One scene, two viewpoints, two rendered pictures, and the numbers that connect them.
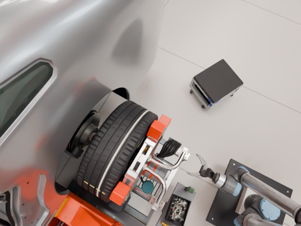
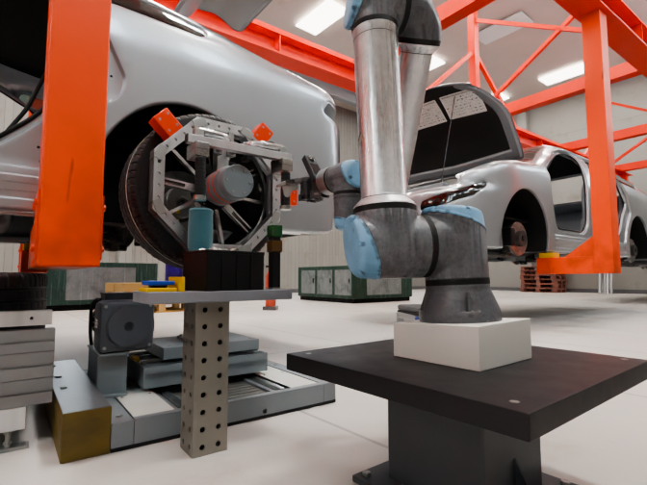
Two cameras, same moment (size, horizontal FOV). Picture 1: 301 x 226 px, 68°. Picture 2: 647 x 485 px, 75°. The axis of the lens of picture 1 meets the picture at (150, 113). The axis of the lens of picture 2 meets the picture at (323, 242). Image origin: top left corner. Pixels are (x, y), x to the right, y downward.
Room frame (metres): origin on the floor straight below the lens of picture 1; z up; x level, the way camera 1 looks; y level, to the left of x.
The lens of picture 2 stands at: (-1.18, -1.12, 0.49)
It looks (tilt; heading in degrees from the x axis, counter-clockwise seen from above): 5 degrees up; 27
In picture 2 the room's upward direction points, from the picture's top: straight up
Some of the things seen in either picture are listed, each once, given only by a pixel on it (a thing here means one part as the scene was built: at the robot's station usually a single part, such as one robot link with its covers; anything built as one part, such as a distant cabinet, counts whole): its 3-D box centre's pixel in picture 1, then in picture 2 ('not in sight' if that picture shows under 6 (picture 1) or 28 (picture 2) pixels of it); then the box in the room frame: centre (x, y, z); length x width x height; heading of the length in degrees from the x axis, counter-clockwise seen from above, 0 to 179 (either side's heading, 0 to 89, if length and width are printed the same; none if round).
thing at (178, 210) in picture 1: (177, 210); (223, 268); (-0.18, -0.27, 0.51); 0.20 x 0.14 x 0.13; 163
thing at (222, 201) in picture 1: (243, 203); (462, 421); (-0.12, -0.95, 0.15); 0.60 x 0.60 x 0.30; 67
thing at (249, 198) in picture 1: (258, 206); (457, 299); (-0.12, -0.94, 0.43); 0.19 x 0.19 x 0.10
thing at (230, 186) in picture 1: (230, 186); (346, 177); (0.02, -0.58, 0.81); 0.12 x 0.09 x 0.10; 64
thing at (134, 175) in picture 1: (142, 162); (219, 189); (0.13, 0.03, 0.85); 0.54 x 0.07 x 0.54; 154
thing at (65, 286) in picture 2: not in sight; (90, 285); (3.32, 5.63, 0.36); 1.81 x 1.68 x 0.71; 67
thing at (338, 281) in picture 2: not in sight; (353, 283); (7.05, 2.39, 0.35); 1.78 x 1.69 x 0.70; 66
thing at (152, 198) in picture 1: (156, 202); (197, 151); (-0.11, -0.08, 0.93); 0.09 x 0.05 x 0.05; 64
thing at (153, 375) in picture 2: not in sight; (194, 361); (0.18, 0.20, 0.13); 0.50 x 0.36 x 0.10; 154
